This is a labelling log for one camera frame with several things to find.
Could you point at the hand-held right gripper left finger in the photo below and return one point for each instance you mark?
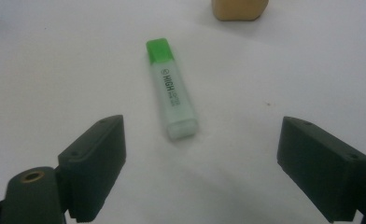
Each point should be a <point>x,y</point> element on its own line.
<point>92,165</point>

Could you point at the green highlighter pen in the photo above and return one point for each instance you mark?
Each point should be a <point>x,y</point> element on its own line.
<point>171,90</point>

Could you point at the tan wooden block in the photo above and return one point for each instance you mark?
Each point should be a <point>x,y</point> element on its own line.
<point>238,9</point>

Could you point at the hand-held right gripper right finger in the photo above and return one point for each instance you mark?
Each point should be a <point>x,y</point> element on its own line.
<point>321,165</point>

